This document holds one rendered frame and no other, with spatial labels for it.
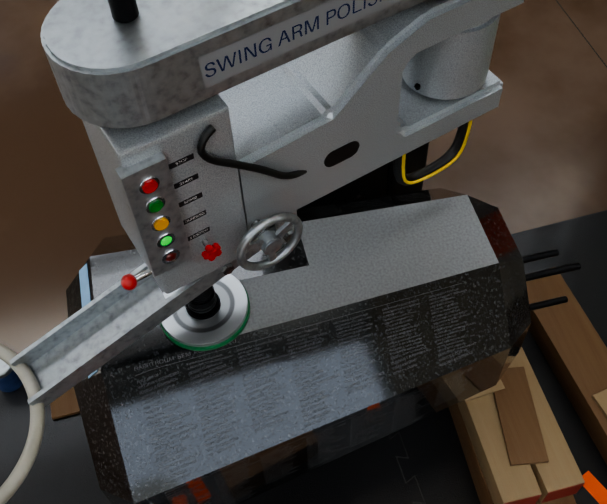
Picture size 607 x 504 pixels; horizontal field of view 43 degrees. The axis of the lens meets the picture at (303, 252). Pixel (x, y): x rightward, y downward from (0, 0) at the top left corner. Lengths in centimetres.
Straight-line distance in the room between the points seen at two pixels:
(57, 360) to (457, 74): 106
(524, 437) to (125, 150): 156
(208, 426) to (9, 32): 268
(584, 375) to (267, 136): 157
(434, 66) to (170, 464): 109
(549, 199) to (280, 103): 190
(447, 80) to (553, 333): 128
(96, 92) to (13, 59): 281
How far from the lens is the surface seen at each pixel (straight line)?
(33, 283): 309
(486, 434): 240
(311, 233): 200
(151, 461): 194
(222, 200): 143
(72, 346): 181
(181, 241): 143
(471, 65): 166
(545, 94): 363
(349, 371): 192
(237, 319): 184
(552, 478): 239
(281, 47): 126
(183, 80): 120
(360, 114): 151
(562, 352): 271
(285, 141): 144
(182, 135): 127
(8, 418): 283
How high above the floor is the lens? 244
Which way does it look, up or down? 55 degrees down
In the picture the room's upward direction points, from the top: 3 degrees counter-clockwise
